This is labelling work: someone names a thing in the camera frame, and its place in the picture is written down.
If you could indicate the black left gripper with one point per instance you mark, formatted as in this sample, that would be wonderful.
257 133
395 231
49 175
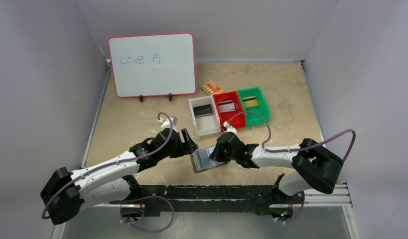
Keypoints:
185 143

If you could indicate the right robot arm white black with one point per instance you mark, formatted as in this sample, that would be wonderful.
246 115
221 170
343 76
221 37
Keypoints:
315 166

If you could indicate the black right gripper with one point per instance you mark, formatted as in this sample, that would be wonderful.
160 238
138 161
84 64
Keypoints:
219 149

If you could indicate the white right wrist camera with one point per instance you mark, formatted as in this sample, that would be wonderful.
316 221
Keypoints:
229 128

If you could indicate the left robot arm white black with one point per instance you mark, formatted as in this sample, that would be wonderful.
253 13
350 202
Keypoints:
67 193

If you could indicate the orange spiral notebook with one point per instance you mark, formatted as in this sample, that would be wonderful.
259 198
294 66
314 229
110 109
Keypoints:
212 88

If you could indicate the brown leather card holder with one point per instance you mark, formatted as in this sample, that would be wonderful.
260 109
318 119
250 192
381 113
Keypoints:
201 161

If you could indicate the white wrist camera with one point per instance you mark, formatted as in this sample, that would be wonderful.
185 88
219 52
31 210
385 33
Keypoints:
166 123
229 128

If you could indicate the black card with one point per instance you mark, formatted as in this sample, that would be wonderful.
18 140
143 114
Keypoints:
202 110

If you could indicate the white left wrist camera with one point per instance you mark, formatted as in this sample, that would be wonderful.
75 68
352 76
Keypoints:
166 123

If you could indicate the red plastic bin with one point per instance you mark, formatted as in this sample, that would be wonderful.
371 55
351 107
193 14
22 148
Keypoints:
233 95

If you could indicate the silver card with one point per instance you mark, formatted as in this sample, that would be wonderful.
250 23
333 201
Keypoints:
226 106

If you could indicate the green plastic bin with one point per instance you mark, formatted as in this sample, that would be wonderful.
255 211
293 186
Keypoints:
262 110

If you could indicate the white board pink frame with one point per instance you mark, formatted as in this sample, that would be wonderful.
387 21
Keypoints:
153 65

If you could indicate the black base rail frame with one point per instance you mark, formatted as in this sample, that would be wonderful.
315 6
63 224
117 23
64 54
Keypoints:
261 200

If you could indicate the white plastic bin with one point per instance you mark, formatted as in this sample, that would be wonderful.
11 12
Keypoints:
206 125

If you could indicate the gold card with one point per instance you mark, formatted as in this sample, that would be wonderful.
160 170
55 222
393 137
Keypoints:
250 102

